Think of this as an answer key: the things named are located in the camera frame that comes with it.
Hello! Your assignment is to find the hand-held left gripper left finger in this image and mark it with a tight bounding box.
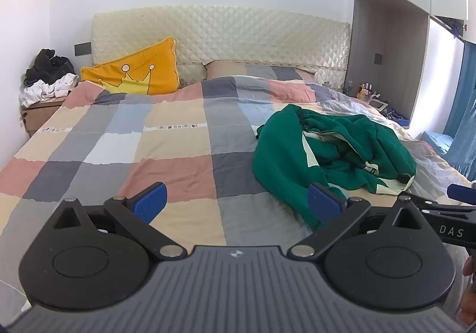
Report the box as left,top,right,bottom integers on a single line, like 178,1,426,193
52,182,187,260

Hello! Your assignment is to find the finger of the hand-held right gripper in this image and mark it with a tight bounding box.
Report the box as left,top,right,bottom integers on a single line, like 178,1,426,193
403,183,476,215

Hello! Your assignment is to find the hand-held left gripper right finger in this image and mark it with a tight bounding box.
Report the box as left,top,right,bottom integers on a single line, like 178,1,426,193
288,182,423,260

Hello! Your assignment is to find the green sweatshirt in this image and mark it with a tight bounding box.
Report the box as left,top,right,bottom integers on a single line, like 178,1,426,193
252,104,417,231

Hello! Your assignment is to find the white clothes pile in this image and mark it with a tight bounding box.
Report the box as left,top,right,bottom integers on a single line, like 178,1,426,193
18,73,79,107

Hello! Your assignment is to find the black clothes pile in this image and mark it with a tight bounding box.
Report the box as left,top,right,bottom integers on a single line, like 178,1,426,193
23,49,76,87

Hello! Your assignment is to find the person's right hand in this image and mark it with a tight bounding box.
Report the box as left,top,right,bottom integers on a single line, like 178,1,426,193
462,253,476,321

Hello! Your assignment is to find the checkered patchwork quilt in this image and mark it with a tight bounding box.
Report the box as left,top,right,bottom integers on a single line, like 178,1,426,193
0,74,475,313

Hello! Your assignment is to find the light blue cloth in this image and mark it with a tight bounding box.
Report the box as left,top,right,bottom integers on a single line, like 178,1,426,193
419,130,453,157

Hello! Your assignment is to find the blue curtain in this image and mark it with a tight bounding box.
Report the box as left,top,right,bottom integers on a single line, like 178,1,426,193
444,39,476,182

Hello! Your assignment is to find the yellow crown print pillow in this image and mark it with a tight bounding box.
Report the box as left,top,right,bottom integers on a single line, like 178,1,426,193
81,36,181,96

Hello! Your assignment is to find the wooden nightstand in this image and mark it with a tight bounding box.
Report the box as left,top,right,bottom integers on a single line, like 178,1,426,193
19,97,67,138

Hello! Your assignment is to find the grey wooden wardrobe panel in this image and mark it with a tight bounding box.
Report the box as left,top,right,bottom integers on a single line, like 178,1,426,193
343,0,431,127

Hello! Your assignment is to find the cream quilted headboard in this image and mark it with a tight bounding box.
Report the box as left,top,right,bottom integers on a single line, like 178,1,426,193
91,4,351,90

